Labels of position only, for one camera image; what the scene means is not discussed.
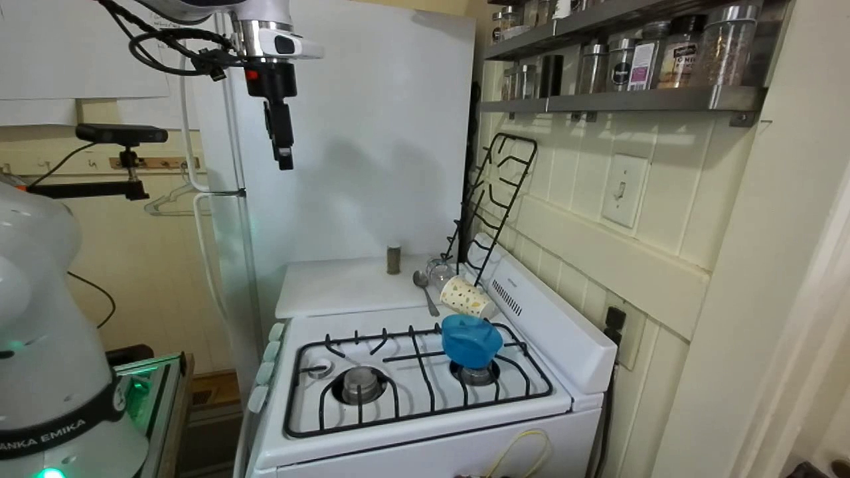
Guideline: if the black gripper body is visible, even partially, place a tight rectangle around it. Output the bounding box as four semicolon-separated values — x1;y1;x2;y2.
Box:
243;61;298;159

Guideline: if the speckled paper cup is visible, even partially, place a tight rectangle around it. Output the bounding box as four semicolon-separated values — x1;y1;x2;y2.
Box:
441;276;491;316

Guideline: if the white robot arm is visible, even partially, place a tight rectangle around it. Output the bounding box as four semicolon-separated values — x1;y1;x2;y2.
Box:
137;0;320;171

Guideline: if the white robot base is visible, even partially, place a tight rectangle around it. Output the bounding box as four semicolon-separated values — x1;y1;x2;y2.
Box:
0;184;149;478

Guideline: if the white refrigerator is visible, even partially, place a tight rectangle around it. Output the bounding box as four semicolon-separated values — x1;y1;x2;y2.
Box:
187;0;476;373

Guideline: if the small metal shaker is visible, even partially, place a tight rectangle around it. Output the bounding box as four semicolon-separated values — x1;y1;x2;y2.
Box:
384;245;401;273

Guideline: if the black stove top grate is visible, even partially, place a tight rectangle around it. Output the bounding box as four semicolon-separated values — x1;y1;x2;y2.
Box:
284;325;554;438

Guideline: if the white gas stove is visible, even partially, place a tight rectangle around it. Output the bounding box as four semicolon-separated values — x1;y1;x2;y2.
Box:
232;249;616;478

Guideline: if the leaning black stove grate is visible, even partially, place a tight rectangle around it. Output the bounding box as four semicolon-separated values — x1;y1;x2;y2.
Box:
458;134;538;284

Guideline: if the blue plastic bowl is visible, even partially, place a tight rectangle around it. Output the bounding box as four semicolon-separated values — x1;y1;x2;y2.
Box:
441;313;502;370

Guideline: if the upper spice shelf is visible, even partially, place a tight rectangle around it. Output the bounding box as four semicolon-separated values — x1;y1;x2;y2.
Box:
480;0;794;65

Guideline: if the spice shelf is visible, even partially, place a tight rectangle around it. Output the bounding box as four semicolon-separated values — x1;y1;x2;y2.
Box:
480;29;765;127
480;0;794;65

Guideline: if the lower spice shelf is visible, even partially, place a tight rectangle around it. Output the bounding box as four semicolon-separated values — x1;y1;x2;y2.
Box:
480;29;765;127

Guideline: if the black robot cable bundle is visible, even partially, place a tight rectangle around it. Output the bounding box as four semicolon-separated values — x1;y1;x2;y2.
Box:
97;0;248;85

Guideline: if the black camera on stand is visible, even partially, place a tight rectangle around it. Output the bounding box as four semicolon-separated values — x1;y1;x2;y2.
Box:
27;124;166;200

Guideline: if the black wall plug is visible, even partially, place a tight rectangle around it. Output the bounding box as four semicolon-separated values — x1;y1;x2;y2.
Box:
602;305;626;346

